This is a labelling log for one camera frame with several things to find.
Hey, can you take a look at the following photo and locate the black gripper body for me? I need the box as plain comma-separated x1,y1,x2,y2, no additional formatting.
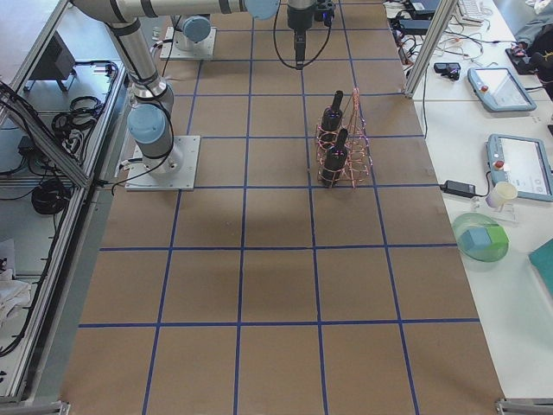
287,0,335,31

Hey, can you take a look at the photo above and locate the dark bottle in basket left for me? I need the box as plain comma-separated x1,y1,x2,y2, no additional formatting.
318,90,344,148

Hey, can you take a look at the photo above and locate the dark bottle in basket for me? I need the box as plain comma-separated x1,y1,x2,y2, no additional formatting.
321,128,348,188
318,90,344,148

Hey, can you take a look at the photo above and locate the dark bottle in basket right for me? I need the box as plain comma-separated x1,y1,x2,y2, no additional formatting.
321,128,348,188

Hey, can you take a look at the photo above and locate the blue teach pendant far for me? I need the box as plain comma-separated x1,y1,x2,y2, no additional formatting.
467,67,537,112

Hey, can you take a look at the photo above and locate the blue teach pendant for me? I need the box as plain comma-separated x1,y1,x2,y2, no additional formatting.
467,67,537,112
486,134,552,202

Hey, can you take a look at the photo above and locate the black power brick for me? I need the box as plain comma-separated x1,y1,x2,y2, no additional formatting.
440,180,476,198

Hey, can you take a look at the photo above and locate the blue teach pendant near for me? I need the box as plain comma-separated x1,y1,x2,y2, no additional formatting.
486,134,552,202

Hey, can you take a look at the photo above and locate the white paper cup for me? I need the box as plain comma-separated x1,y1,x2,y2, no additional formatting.
486,182,518,209

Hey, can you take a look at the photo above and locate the green bowl with blocks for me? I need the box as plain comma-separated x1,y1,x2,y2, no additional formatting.
452,213,509,262

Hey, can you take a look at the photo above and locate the teal book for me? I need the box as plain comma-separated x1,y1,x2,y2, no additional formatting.
529,239,553,295

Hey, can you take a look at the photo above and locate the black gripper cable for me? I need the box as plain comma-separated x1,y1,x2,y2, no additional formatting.
272,0,336,71

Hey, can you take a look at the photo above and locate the copper wire wine basket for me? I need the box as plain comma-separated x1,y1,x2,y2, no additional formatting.
315,87,372,188

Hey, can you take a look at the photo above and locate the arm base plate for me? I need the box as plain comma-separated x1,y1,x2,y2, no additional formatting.
124,136,200,191
160,27,217,61

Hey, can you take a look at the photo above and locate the aluminium frame post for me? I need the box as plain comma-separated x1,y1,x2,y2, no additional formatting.
404,0,456,99

